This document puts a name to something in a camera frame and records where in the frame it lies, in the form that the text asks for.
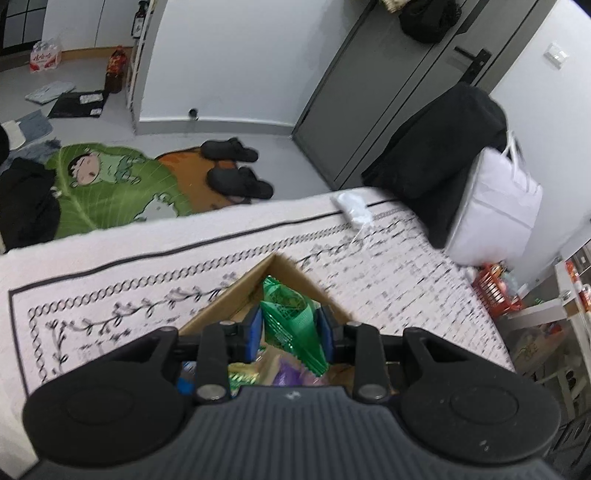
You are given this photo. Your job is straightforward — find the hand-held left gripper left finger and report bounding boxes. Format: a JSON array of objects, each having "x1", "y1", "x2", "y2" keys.
[{"x1": 99, "y1": 307, "x2": 264, "y2": 402}]

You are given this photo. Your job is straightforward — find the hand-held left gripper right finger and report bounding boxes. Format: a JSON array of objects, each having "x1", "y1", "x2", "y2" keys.
[{"x1": 316, "y1": 305, "x2": 476, "y2": 403}]

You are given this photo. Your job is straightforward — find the green mesh-print snack bag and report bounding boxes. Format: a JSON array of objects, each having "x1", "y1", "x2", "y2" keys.
[{"x1": 259, "y1": 275, "x2": 329, "y2": 376}]

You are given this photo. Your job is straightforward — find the cardboard box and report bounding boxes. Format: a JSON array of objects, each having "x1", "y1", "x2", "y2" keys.
[{"x1": 178, "y1": 253, "x2": 402, "y2": 398}]

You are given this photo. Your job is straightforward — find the pile of snack packets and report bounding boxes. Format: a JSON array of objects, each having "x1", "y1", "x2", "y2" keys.
[{"x1": 178, "y1": 348, "x2": 356, "y2": 398}]

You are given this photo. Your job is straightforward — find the printed black and white blanket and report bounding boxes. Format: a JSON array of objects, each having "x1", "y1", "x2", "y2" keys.
[{"x1": 8, "y1": 203, "x2": 515, "y2": 398}]

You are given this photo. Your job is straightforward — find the white face mask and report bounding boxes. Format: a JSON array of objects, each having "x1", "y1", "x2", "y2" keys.
[{"x1": 331, "y1": 191, "x2": 376, "y2": 245}]

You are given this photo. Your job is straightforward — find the black slipper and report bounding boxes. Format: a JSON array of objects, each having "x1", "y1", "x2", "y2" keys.
[
  {"x1": 201, "y1": 137, "x2": 259, "y2": 162},
  {"x1": 207, "y1": 167, "x2": 274, "y2": 200}
]

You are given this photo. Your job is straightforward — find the red plastic basket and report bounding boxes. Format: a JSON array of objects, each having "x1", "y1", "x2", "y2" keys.
[{"x1": 473, "y1": 263, "x2": 525, "y2": 319}]

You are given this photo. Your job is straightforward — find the green cartoon floor rug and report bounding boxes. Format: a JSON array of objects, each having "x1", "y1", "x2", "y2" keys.
[{"x1": 44, "y1": 142, "x2": 252, "y2": 241}]

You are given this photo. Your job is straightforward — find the white padded carry bag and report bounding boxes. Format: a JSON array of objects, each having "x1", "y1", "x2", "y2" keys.
[{"x1": 445, "y1": 131, "x2": 543, "y2": 267}]

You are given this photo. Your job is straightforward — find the black jacket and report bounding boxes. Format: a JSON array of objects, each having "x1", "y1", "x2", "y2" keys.
[{"x1": 361, "y1": 85, "x2": 509, "y2": 250}]

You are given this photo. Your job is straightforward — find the white desk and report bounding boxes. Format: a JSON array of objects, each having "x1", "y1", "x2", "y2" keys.
[{"x1": 503, "y1": 258, "x2": 591, "y2": 416}]

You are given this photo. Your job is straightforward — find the white bed sheet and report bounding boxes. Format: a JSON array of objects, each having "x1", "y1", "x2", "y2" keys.
[{"x1": 0, "y1": 187, "x2": 518, "y2": 467}]

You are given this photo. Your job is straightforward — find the grey door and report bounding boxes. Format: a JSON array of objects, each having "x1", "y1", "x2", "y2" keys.
[{"x1": 292, "y1": 0, "x2": 559, "y2": 191}]

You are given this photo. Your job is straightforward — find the black cloth heap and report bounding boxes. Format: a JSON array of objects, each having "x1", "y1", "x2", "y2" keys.
[{"x1": 0, "y1": 157, "x2": 62, "y2": 252}]

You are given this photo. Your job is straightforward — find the white narrow rack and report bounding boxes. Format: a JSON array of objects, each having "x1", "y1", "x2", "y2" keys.
[{"x1": 127, "y1": 0, "x2": 158, "y2": 123}]

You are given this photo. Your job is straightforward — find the black flat package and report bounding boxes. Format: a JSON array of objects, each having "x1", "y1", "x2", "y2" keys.
[{"x1": 48, "y1": 90, "x2": 109, "y2": 120}]

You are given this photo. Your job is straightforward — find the dark bottle with red cap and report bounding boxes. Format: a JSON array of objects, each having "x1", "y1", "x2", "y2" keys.
[{"x1": 105, "y1": 45, "x2": 126, "y2": 94}]

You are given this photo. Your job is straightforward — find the blue-grey cloth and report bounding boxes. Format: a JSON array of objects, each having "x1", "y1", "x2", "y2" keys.
[{"x1": 0, "y1": 110, "x2": 54, "y2": 151}]

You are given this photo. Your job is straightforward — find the grey folded cloth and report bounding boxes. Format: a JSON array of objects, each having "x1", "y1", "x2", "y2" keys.
[{"x1": 25, "y1": 80, "x2": 76, "y2": 104}]

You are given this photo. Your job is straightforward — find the dark bottle on rack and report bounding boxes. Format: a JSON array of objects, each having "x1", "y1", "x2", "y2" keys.
[{"x1": 131, "y1": 0, "x2": 147, "y2": 38}]

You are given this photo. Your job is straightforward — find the black hanging garment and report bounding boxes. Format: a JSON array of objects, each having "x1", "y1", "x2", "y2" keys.
[{"x1": 399, "y1": 0, "x2": 462, "y2": 44}]

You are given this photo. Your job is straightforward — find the pack of water bottles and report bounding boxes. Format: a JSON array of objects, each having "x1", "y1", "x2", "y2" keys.
[{"x1": 30, "y1": 38, "x2": 63, "y2": 73}]

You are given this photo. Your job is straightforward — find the black door handle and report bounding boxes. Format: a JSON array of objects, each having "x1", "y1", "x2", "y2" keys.
[{"x1": 454, "y1": 46, "x2": 492, "y2": 84}]

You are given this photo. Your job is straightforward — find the white light switch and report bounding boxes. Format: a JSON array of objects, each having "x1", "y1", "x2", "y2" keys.
[{"x1": 544, "y1": 42, "x2": 570, "y2": 69}]

